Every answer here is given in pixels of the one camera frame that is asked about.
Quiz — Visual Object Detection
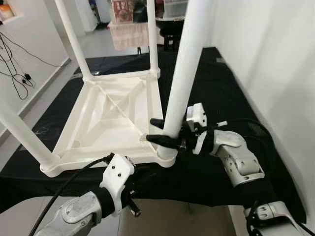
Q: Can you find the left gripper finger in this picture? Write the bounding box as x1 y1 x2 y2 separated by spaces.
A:
135 165 164 185

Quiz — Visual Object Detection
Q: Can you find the black tablecloth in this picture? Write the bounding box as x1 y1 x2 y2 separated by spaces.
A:
0 47 308 222

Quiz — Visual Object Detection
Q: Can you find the grey tape patch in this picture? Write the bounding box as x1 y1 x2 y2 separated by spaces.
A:
246 123 266 137

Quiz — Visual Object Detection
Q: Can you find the red food poster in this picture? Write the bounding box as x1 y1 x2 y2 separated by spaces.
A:
112 0 133 24

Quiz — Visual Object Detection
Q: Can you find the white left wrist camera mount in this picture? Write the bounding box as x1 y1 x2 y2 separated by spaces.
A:
99 153 136 217

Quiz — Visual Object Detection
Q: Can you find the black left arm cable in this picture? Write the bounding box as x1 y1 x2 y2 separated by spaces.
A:
27 153 115 236

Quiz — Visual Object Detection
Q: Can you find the black power adapter cable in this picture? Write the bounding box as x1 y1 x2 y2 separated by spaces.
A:
0 39 36 100

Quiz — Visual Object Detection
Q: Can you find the black wall cable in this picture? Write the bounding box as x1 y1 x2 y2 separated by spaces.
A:
0 32 69 68

